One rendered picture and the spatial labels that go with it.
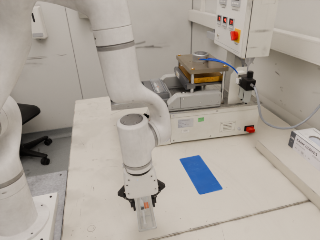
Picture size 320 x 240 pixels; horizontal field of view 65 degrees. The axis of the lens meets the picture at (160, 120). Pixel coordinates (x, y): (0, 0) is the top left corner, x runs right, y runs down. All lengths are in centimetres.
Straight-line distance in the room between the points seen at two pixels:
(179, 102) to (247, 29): 41
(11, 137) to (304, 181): 100
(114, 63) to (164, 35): 211
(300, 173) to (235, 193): 27
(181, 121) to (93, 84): 166
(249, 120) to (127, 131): 81
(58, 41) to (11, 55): 196
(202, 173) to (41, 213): 61
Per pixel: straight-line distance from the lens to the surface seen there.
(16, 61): 67
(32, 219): 93
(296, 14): 150
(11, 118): 81
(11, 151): 83
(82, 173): 114
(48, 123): 291
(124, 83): 59
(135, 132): 64
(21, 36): 64
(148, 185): 78
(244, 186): 106
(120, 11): 58
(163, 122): 69
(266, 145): 123
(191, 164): 112
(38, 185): 115
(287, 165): 114
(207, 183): 104
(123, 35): 58
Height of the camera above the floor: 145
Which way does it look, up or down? 29 degrees down
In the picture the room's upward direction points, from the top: 2 degrees counter-clockwise
